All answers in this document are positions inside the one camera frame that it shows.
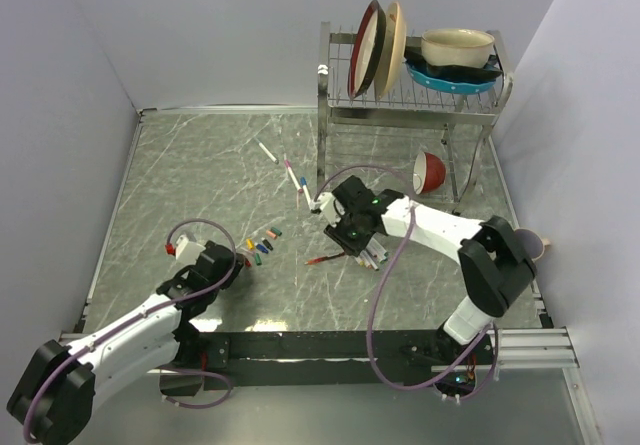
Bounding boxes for dark blue marker pen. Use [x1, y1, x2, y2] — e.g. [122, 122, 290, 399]
[363, 251, 381, 269]

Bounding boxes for green marker pen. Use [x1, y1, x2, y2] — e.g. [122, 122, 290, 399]
[370, 244, 388, 262]

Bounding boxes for black pen cap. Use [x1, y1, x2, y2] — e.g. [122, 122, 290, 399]
[262, 239, 274, 251]

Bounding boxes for pink marker pen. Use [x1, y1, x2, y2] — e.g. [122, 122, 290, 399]
[283, 153, 303, 194]

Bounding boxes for white marker pen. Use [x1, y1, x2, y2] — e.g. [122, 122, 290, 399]
[254, 138, 279, 165]

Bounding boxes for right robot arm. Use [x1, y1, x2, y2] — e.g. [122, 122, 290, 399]
[310, 176, 537, 363]

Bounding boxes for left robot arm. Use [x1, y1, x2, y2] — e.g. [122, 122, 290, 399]
[7, 241, 245, 444]

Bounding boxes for red white bowl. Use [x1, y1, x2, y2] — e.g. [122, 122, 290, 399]
[412, 151, 446, 195]

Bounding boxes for blue dotted dish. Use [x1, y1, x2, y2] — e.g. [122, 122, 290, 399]
[406, 63, 503, 95]

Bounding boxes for purple pink mug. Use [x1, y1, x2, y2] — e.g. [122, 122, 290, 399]
[514, 228, 551, 262]

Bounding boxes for beige plate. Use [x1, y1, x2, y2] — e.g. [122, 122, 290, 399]
[374, 1, 407, 102]

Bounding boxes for red black plate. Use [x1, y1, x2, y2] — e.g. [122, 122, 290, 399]
[348, 0, 386, 100]

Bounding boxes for black square plate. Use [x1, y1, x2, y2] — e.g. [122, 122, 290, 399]
[404, 46, 502, 82]

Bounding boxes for steel dish rack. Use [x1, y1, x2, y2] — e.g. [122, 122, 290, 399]
[316, 22, 514, 213]

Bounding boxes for cream ceramic bowl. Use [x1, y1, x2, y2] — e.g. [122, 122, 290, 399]
[421, 28, 495, 68]

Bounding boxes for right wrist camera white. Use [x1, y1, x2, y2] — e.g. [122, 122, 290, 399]
[309, 192, 341, 227]

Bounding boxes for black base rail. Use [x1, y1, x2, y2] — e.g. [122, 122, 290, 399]
[166, 329, 464, 387]

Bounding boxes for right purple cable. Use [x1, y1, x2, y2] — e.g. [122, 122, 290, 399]
[312, 164, 500, 391]

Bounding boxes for aluminium frame rail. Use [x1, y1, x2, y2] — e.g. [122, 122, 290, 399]
[451, 329, 577, 371]

